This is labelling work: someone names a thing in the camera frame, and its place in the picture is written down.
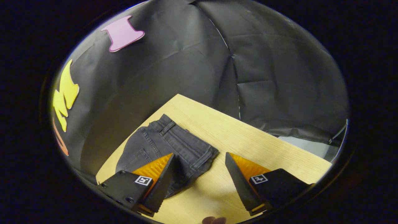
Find black backdrop cloth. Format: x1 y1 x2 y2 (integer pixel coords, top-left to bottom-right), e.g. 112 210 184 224
50 0 349 184

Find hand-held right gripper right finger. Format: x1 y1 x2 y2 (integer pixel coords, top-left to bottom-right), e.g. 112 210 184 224
225 152 314 216

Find dark grey jeans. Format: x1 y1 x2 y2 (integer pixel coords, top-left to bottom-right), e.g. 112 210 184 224
116 114 219 199

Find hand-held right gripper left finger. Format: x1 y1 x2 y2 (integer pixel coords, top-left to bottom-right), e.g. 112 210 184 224
97 153 176 217

